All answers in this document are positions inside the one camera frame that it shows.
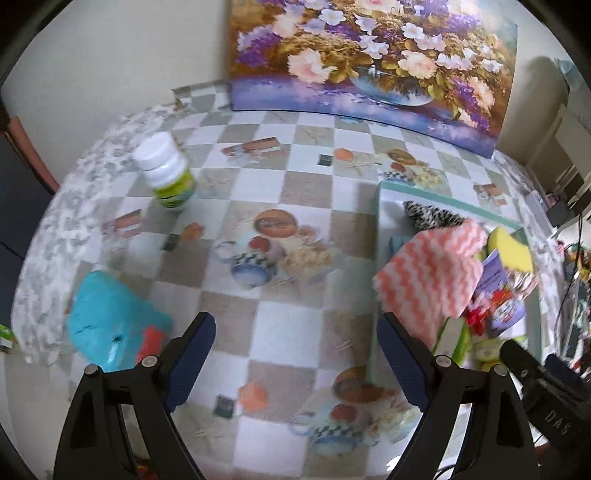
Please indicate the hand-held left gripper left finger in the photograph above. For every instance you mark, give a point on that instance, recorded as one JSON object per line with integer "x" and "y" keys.
{"x": 189, "y": 364}

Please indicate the flower painting canvas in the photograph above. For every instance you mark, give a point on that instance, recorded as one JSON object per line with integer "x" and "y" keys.
{"x": 369, "y": 46}

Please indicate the black power adapter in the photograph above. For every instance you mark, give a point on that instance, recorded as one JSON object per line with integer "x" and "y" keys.
{"x": 557, "y": 214}

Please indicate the white tray with teal rim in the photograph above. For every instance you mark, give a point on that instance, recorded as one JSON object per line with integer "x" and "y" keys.
{"x": 392, "y": 205}

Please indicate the purple cartoon packet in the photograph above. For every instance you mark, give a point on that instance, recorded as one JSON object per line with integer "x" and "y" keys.
{"x": 494, "y": 277}

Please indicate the light teal cloth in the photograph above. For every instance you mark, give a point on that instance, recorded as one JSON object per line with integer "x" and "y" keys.
{"x": 399, "y": 245}

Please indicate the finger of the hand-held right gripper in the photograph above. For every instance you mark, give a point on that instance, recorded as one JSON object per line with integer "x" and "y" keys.
{"x": 519, "y": 362}

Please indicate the yellow-green cloth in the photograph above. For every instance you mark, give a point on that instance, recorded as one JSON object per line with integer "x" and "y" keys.
{"x": 485, "y": 353}

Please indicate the checkered printed tablecloth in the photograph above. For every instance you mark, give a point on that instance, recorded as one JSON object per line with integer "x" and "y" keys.
{"x": 286, "y": 332}

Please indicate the small green white box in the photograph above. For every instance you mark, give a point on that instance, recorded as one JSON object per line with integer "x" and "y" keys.
{"x": 5, "y": 339}

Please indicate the white-capped green bottle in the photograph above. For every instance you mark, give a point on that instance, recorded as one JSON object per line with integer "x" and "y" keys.
{"x": 166, "y": 175}

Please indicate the yellow sponge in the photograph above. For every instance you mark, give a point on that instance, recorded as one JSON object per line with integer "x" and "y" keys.
{"x": 508, "y": 247}

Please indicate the bright turquoise cloth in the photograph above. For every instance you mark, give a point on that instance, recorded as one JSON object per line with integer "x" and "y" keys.
{"x": 106, "y": 318}

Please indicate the pink white zigzag cloth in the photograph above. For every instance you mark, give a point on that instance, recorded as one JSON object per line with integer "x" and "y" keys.
{"x": 429, "y": 277}

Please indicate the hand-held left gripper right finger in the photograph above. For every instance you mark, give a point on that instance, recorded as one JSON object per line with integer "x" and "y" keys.
{"x": 406, "y": 369}

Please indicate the reddish brown wooden frame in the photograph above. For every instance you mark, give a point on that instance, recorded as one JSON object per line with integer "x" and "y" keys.
{"x": 32, "y": 157}

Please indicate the black white zebra-striped cloth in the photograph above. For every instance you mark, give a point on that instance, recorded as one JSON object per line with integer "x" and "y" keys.
{"x": 429, "y": 214}

